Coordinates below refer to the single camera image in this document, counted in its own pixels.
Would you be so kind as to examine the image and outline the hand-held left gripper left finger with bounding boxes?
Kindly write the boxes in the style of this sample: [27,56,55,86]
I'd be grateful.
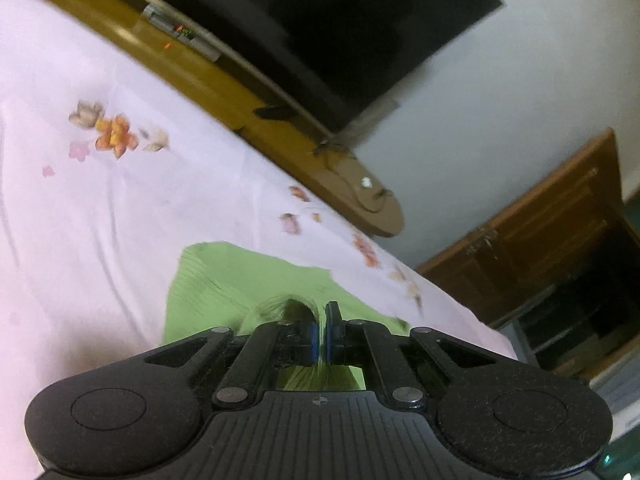
[145,320,322,407]

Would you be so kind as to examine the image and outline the silver set-top box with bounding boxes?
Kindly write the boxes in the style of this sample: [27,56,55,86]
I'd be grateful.
[142,4,223,62]

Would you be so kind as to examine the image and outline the wooden television stand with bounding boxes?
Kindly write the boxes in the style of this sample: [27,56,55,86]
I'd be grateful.
[5,0,406,239]

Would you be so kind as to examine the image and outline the black curved television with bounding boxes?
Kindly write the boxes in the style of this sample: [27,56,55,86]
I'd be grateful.
[160,0,503,155]

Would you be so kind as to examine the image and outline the pink floral bed sheet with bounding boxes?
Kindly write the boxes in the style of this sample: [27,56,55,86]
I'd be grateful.
[0,0,518,480]

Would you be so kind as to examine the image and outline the brown wooden door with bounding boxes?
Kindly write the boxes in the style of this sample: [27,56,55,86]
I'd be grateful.
[417,127,626,328]

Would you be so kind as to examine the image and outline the green ribbed sweater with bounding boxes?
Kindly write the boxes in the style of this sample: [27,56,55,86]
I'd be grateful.
[162,241,416,392]

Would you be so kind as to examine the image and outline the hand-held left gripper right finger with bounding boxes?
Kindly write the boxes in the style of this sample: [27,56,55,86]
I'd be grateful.
[325,301,501,405]

